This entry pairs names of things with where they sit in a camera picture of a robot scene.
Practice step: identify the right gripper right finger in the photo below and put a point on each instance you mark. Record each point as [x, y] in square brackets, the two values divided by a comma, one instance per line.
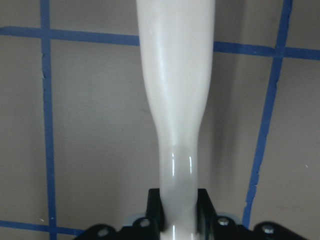
[210, 225]

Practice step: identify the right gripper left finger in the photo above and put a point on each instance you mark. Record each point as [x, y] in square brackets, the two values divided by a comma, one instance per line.
[149, 226]

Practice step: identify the beige hand brush black bristles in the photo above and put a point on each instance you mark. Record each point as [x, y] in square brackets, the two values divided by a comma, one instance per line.
[176, 44]

